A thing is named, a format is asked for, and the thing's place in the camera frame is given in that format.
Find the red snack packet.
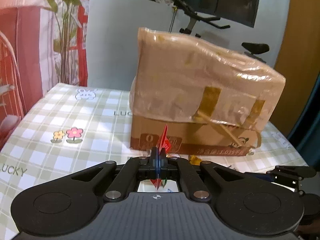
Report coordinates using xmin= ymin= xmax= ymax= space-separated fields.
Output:
xmin=150 ymin=125 xmax=171 ymax=190

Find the small yellow orange packet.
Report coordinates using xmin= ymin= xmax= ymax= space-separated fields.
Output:
xmin=188 ymin=155 xmax=202 ymax=166

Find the checkered tablecloth with bunnies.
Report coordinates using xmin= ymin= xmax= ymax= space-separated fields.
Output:
xmin=0 ymin=82 xmax=309 ymax=240

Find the cardboard box with plastic liner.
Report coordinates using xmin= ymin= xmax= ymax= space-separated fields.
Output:
xmin=130 ymin=28 xmax=286 ymax=157

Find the orange wooden door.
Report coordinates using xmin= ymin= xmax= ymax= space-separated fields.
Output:
xmin=270 ymin=0 xmax=319 ymax=136

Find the black exercise bike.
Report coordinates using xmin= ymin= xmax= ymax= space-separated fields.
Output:
xmin=172 ymin=0 xmax=270 ymax=63

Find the pink printed backdrop curtain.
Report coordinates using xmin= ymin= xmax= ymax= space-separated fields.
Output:
xmin=1 ymin=0 xmax=89 ymax=144

